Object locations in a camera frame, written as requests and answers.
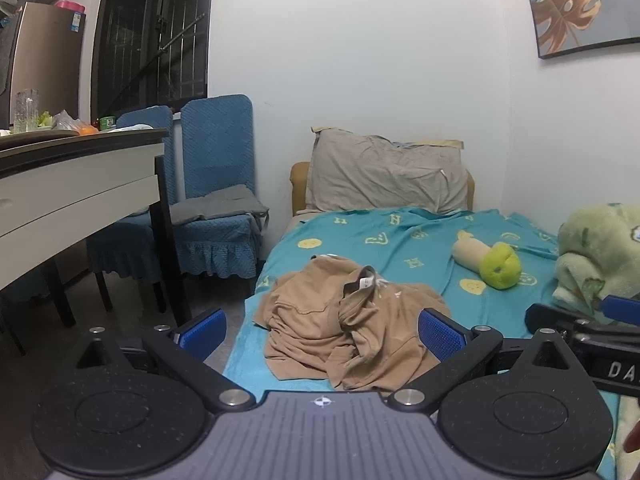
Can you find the pink container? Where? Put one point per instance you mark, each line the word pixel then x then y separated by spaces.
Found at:
pixel 70 6

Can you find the green vegetables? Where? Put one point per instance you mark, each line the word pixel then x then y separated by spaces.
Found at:
pixel 45 119

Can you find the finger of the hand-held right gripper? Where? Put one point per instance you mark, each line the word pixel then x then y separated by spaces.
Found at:
pixel 622 309
pixel 555 316

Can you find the green fleece blanket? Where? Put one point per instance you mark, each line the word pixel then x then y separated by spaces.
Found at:
pixel 595 245

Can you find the pale yellow pillow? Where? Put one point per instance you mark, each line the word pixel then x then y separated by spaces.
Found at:
pixel 450 144

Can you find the leaf wall picture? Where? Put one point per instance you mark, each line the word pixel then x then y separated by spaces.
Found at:
pixel 565 5

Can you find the person's right hand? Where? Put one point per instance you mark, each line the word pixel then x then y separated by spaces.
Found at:
pixel 635 440

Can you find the white table with black legs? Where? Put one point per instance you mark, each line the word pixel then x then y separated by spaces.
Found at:
pixel 75 185

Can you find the teal printed bed sheet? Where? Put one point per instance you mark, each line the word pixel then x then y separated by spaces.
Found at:
pixel 400 260

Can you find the orange fruit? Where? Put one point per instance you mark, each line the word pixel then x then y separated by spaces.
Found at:
pixel 87 130

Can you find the grey seat cushion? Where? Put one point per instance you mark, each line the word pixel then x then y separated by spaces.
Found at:
pixel 220 202

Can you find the tan t-shirt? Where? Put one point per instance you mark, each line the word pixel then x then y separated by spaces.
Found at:
pixel 310 320

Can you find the dark window with grille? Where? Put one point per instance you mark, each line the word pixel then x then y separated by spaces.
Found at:
pixel 130 35

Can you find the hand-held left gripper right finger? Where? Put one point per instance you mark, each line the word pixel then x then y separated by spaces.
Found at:
pixel 440 340

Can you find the green and beige plush toy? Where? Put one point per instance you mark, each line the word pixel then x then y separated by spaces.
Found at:
pixel 500 267

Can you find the grey pillow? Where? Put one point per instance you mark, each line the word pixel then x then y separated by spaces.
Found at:
pixel 380 180

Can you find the cardboard box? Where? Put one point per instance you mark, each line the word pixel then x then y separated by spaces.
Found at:
pixel 45 60

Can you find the clear plastic bag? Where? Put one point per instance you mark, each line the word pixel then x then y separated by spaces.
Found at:
pixel 67 121

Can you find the glass vase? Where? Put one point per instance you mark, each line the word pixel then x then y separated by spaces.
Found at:
pixel 26 110

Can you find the green can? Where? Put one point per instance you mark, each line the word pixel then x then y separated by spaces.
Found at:
pixel 107 124

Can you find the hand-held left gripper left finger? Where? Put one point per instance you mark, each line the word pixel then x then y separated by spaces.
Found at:
pixel 202 332

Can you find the blue covered chair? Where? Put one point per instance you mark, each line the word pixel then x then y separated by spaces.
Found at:
pixel 215 135
pixel 145 120

